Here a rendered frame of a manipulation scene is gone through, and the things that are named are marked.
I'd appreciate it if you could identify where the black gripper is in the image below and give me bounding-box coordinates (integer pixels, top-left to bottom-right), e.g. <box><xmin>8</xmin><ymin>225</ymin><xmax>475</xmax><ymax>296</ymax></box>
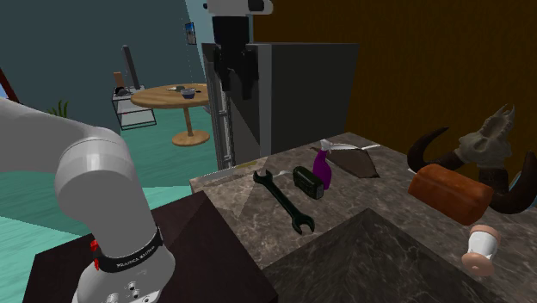
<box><xmin>211</xmin><ymin>15</ymin><xmax>259</xmax><ymax>102</ymax></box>

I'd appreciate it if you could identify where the round wooden table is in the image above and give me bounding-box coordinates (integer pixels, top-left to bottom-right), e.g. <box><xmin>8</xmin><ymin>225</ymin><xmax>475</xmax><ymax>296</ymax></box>
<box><xmin>130</xmin><ymin>83</ymin><xmax>212</xmax><ymax>147</ymax></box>

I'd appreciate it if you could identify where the dark grey refrigerator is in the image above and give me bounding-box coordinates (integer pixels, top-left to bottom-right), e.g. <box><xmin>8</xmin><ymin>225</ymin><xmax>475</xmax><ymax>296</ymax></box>
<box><xmin>201</xmin><ymin>41</ymin><xmax>361</xmax><ymax>171</ymax></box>

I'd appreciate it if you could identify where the purple spray bottle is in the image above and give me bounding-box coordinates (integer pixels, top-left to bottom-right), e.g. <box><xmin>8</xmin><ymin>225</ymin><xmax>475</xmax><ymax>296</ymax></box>
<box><xmin>312</xmin><ymin>139</ymin><xmax>346</xmax><ymax>191</ymax></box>

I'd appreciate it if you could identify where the small black radio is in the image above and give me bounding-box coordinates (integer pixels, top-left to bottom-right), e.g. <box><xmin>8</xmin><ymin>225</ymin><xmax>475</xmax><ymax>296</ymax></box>
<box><xmin>292</xmin><ymin>165</ymin><xmax>325</xmax><ymax>201</ymax></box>

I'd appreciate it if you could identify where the black wrench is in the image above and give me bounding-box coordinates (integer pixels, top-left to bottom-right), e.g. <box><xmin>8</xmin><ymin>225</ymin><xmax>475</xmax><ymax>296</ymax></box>
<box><xmin>252</xmin><ymin>169</ymin><xmax>316</xmax><ymax>236</ymax></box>

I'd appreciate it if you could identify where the dark robot stand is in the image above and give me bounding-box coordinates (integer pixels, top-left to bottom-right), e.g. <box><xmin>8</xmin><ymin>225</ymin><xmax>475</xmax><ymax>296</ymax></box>
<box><xmin>22</xmin><ymin>190</ymin><xmax>279</xmax><ymax>303</ymax></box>

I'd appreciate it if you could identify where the green potted plant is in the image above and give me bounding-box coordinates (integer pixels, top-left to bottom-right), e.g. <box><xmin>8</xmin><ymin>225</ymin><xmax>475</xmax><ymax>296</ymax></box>
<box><xmin>46</xmin><ymin>99</ymin><xmax>71</xmax><ymax>118</ymax></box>

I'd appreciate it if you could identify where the stone sink basin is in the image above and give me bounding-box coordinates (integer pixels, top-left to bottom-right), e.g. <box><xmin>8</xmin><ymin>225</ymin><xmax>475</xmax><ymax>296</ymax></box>
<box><xmin>261</xmin><ymin>207</ymin><xmax>498</xmax><ymax>303</ymax></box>

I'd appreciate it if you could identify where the brown bread loaf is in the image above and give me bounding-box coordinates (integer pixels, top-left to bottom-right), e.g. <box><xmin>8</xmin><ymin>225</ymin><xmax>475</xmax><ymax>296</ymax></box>
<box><xmin>407</xmin><ymin>163</ymin><xmax>496</xmax><ymax>227</ymax></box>

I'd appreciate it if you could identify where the horned animal skull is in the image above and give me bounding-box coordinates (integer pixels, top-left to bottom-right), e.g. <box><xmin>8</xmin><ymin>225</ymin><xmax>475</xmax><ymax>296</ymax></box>
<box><xmin>406</xmin><ymin>103</ymin><xmax>537</xmax><ymax>215</ymax></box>

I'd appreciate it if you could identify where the framed wall picture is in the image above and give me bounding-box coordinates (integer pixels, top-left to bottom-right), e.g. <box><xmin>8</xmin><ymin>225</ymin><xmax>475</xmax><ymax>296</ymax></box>
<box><xmin>184</xmin><ymin>22</ymin><xmax>198</xmax><ymax>46</ymax></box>

